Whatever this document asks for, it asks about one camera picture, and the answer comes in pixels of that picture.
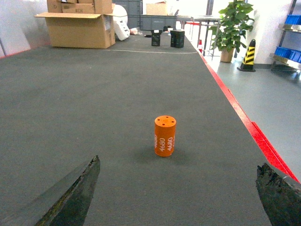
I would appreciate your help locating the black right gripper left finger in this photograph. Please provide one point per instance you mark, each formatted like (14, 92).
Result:
(66, 203)

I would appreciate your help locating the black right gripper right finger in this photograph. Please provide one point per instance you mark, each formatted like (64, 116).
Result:
(280, 196)

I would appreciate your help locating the orange cylinder cap 4680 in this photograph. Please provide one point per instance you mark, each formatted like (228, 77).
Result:
(164, 135)

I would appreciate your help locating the steel roller shelf rack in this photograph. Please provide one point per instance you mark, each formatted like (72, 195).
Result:
(287, 56)

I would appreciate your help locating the yellow black traffic cone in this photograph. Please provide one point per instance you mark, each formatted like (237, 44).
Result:
(248, 60)

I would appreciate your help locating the red white traffic cone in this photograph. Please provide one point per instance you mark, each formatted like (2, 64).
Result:
(200, 46)

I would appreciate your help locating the potted green plant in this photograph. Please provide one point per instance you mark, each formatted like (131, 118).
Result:
(235, 22)

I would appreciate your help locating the large open cardboard box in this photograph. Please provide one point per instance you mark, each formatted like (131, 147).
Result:
(71, 30)

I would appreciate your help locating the black box right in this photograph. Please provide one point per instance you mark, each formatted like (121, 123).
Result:
(177, 38)

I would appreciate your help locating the black box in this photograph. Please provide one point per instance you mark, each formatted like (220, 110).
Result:
(155, 37)
(177, 38)

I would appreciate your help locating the black box left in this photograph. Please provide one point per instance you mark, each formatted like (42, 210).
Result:
(155, 37)

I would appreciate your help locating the stacked cardboard boxes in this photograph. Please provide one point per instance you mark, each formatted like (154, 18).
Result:
(80, 6)

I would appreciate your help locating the grey plastic crate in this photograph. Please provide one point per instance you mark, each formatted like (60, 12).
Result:
(155, 22)

